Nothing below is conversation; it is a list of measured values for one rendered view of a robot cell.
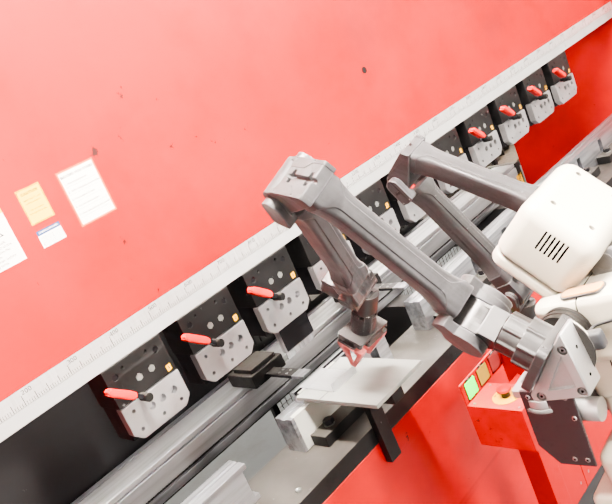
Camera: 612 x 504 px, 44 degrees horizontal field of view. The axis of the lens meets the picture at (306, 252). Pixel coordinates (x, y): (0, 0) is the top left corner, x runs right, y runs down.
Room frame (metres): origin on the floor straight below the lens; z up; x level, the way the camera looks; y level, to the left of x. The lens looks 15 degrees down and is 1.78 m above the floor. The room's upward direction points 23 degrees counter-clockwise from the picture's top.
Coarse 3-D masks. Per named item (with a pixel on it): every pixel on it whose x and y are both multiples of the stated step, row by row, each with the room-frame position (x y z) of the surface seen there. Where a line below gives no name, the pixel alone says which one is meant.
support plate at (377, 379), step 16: (336, 368) 1.74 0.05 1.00; (368, 368) 1.66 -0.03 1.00; (384, 368) 1.63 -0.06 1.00; (400, 368) 1.59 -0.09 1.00; (416, 368) 1.58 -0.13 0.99; (352, 384) 1.62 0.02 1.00; (368, 384) 1.58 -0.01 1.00; (384, 384) 1.55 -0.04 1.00; (400, 384) 1.53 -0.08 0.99; (304, 400) 1.66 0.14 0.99; (320, 400) 1.61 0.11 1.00; (336, 400) 1.57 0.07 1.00; (352, 400) 1.54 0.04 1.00; (368, 400) 1.51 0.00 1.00; (384, 400) 1.49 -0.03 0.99
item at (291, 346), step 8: (304, 312) 1.77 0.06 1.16; (296, 320) 1.75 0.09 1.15; (304, 320) 1.76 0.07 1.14; (288, 328) 1.73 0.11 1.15; (296, 328) 1.74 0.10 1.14; (304, 328) 1.76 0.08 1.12; (312, 328) 1.77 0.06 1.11; (280, 336) 1.71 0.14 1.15; (288, 336) 1.72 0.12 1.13; (296, 336) 1.74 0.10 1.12; (304, 336) 1.75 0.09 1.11; (312, 336) 1.78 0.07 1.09; (280, 344) 1.72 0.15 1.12; (288, 344) 1.72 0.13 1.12; (296, 344) 1.73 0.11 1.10; (304, 344) 1.76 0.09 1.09; (288, 352) 1.72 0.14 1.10; (296, 352) 1.73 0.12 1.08
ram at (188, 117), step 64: (0, 0) 1.50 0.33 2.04; (64, 0) 1.58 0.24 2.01; (128, 0) 1.67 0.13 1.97; (192, 0) 1.78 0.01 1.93; (256, 0) 1.90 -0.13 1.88; (320, 0) 2.03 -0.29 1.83; (384, 0) 2.20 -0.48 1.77; (448, 0) 2.39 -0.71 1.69; (512, 0) 2.63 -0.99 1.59; (576, 0) 2.92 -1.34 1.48; (0, 64) 1.47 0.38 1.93; (64, 64) 1.54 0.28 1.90; (128, 64) 1.63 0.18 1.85; (192, 64) 1.73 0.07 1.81; (256, 64) 1.84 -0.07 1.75; (320, 64) 1.98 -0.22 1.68; (384, 64) 2.13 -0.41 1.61; (448, 64) 2.32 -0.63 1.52; (512, 64) 2.54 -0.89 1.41; (0, 128) 1.43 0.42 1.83; (64, 128) 1.50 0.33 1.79; (128, 128) 1.59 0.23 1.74; (192, 128) 1.68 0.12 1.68; (256, 128) 1.79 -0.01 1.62; (320, 128) 1.92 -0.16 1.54; (384, 128) 2.07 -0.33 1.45; (448, 128) 2.25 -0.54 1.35; (0, 192) 1.39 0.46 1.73; (64, 192) 1.46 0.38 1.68; (128, 192) 1.54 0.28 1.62; (192, 192) 1.64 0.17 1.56; (256, 192) 1.74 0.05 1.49; (64, 256) 1.43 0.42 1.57; (128, 256) 1.50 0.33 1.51; (192, 256) 1.59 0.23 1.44; (256, 256) 1.69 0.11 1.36; (0, 320) 1.32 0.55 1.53; (64, 320) 1.39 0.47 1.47; (0, 384) 1.29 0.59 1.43; (64, 384) 1.35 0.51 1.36
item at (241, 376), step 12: (252, 360) 1.93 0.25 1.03; (264, 360) 1.90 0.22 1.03; (276, 360) 1.91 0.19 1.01; (240, 372) 1.90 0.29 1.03; (252, 372) 1.87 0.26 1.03; (264, 372) 1.88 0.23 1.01; (276, 372) 1.86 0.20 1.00; (288, 372) 1.82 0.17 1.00; (300, 372) 1.79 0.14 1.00; (240, 384) 1.90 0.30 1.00; (252, 384) 1.86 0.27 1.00
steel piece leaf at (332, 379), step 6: (330, 372) 1.72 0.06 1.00; (336, 372) 1.71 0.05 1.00; (342, 372) 1.70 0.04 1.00; (348, 372) 1.65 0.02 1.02; (354, 372) 1.66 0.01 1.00; (318, 378) 1.72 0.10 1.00; (324, 378) 1.71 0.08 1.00; (330, 378) 1.69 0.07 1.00; (336, 378) 1.68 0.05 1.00; (342, 378) 1.64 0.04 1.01; (348, 378) 1.65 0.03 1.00; (312, 384) 1.70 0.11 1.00; (318, 384) 1.69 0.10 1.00; (324, 384) 1.67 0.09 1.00; (330, 384) 1.66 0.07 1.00; (336, 384) 1.63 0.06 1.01; (342, 384) 1.64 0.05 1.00; (324, 390) 1.65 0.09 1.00; (330, 390) 1.63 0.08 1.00; (336, 390) 1.62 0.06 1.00
